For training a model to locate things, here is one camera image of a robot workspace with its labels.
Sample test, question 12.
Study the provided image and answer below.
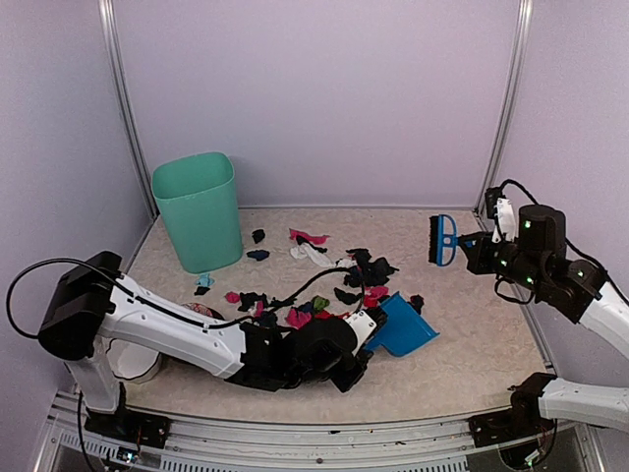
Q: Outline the blue hand brush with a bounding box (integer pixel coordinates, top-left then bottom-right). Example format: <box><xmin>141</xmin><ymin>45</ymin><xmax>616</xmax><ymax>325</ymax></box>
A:
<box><xmin>429</xmin><ymin>213</ymin><xmax>475</xmax><ymax>267</ymax></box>

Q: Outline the black scrap pile centre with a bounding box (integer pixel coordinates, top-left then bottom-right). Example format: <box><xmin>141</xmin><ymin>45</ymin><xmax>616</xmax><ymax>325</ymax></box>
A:
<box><xmin>333</xmin><ymin>248</ymin><xmax>398</xmax><ymax>306</ymax></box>

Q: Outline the pink paper scrap far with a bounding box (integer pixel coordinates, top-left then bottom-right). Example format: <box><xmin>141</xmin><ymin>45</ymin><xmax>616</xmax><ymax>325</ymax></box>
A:
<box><xmin>289</xmin><ymin>228</ymin><xmax>330</xmax><ymax>246</ymax></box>

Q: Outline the metal corner post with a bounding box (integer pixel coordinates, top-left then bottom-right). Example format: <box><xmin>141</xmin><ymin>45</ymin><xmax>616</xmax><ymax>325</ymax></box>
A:
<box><xmin>474</xmin><ymin>0</ymin><xmax>534</xmax><ymax>217</ymax></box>
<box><xmin>98</xmin><ymin>0</ymin><xmax>158</xmax><ymax>220</ymax></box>

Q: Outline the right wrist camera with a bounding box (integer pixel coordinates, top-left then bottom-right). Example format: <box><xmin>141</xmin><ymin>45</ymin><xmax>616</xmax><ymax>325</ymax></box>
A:
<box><xmin>485</xmin><ymin>187</ymin><xmax>517</xmax><ymax>243</ymax></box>

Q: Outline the teal plastic waste bin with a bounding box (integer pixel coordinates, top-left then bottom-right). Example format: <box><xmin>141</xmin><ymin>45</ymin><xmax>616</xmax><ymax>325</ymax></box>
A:
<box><xmin>151</xmin><ymin>152</ymin><xmax>243</xmax><ymax>273</ymax></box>

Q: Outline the light blue paper scrap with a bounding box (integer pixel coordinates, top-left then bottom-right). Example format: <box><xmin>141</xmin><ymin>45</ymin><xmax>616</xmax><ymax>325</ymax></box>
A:
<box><xmin>195</xmin><ymin>273</ymin><xmax>215</xmax><ymax>296</ymax></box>

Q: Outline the front aluminium rail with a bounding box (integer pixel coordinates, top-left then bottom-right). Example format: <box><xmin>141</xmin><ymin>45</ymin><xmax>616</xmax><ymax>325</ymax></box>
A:
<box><xmin>31</xmin><ymin>395</ymin><xmax>609</xmax><ymax>471</ymax></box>

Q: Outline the white scalloped dish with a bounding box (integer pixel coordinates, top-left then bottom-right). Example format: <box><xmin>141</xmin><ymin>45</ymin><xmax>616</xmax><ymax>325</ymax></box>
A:
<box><xmin>105</xmin><ymin>339</ymin><xmax>162</xmax><ymax>384</ymax></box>

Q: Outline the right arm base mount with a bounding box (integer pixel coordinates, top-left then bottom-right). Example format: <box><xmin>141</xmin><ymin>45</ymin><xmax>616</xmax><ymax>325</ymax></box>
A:
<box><xmin>468</xmin><ymin>373</ymin><xmax>557</xmax><ymax>447</ymax></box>

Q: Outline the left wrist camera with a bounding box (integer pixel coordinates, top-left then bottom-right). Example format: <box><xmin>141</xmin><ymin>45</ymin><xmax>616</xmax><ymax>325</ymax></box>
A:
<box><xmin>345</xmin><ymin>311</ymin><xmax>388</xmax><ymax>346</ymax></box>

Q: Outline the dark blue paper scrap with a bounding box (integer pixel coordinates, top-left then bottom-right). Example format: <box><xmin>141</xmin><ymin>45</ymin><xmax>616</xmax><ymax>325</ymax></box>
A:
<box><xmin>247</xmin><ymin>250</ymin><xmax>270</xmax><ymax>262</ymax></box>

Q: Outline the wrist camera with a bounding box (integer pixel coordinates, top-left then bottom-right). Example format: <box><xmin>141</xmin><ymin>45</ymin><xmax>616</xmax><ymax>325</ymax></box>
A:
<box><xmin>345</xmin><ymin>311</ymin><xmax>388</xmax><ymax>346</ymax></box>
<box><xmin>485</xmin><ymin>187</ymin><xmax>517</xmax><ymax>243</ymax></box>

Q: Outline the white paper scrap long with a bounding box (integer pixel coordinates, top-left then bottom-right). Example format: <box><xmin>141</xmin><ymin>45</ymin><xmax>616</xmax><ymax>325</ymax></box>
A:
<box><xmin>289</xmin><ymin>244</ymin><xmax>336</xmax><ymax>268</ymax></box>

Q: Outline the mixed scrap pile left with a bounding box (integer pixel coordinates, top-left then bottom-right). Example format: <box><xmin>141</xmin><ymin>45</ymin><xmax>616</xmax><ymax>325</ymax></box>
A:
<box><xmin>233</xmin><ymin>292</ymin><xmax>339</xmax><ymax>330</ymax></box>

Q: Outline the black paper scrap right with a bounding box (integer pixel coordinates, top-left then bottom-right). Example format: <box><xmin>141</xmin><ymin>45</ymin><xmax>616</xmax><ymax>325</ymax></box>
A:
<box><xmin>409</xmin><ymin>294</ymin><xmax>425</xmax><ymax>315</ymax></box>

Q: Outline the right metal corner post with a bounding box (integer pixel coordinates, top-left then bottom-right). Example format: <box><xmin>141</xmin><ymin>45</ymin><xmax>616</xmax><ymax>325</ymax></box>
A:
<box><xmin>474</xmin><ymin>0</ymin><xmax>534</xmax><ymax>217</ymax></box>

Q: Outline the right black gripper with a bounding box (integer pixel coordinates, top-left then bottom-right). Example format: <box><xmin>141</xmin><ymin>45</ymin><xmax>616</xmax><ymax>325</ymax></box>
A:
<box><xmin>460</xmin><ymin>230</ymin><xmax>548</xmax><ymax>294</ymax></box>

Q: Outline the red patterned bowl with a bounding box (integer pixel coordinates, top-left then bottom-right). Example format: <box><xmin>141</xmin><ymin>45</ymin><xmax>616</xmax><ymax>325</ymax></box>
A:
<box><xmin>183</xmin><ymin>303</ymin><xmax>224</xmax><ymax>321</ymax></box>

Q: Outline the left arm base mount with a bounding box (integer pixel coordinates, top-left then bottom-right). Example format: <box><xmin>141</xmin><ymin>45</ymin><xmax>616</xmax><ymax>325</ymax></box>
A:
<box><xmin>85</xmin><ymin>383</ymin><xmax>171</xmax><ymax>449</ymax></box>

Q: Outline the black paper scrap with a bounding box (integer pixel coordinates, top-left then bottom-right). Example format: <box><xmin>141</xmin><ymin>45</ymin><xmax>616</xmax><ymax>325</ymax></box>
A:
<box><xmin>409</xmin><ymin>294</ymin><xmax>425</xmax><ymax>315</ymax></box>
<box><xmin>252</xmin><ymin>228</ymin><xmax>266</xmax><ymax>244</ymax></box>

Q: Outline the blue plastic dustpan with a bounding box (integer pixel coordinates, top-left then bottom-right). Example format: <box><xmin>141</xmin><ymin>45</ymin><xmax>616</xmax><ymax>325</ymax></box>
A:
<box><xmin>366</xmin><ymin>292</ymin><xmax>439</xmax><ymax>357</ymax></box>

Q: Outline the pink small paper scrap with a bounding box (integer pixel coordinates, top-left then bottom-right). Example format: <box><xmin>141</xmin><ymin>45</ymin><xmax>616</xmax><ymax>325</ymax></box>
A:
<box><xmin>225</xmin><ymin>291</ymin><xmax>241</xmax><ymax>304</ymax></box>

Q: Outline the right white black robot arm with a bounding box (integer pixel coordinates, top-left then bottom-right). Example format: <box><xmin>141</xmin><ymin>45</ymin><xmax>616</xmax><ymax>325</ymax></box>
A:
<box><xmin>456</xmin><ymin>205</ymin><xmax>628</xmax><ymax>439</ymax></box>

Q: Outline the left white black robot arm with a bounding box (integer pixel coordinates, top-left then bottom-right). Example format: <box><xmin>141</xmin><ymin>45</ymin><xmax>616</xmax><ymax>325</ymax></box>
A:
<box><xmin>5</xmin><ymin>251</ymin><xmax>387</xmax><ymax>438</ymax></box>

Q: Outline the black paper scrap far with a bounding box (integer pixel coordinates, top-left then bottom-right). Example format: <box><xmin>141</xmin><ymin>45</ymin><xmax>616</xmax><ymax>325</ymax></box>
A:
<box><xmin>252</xmin><ymin>228</ymin><xmax>266</xmax><ymax>244</ymax></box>

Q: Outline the left metal corner post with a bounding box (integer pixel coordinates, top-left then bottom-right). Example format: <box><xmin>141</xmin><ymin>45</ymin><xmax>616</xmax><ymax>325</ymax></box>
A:
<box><xmin>98</xmin><ymin>0</ymin><xmax>158</xmax><ymax>220</ymax></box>

